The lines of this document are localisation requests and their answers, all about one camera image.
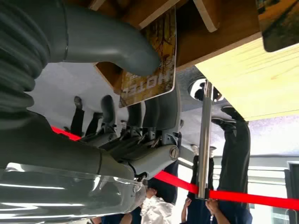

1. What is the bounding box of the person with black shoes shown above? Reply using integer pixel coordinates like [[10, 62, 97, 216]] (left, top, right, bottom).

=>
[[211, 105, 253, 224], [69, 96, 103, 137]]

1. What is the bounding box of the red barrier belt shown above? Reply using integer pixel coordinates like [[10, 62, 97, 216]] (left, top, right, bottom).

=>
[[51, 125, 199, 195], [208, 189, 299, 211]]

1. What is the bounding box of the dark yellow key card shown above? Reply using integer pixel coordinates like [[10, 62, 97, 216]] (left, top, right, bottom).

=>
[[256, 0, 299, 53]]

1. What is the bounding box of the wooden divided card box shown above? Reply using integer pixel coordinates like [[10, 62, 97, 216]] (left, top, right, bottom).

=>
[[63, 0, 262, 95]]

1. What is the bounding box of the person in white top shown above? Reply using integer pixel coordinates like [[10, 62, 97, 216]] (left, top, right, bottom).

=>
[[140, 133, 182, 224]]

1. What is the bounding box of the chrome stanchion post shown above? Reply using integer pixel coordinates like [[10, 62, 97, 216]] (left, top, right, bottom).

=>
[[188, 76, 224, 200]]

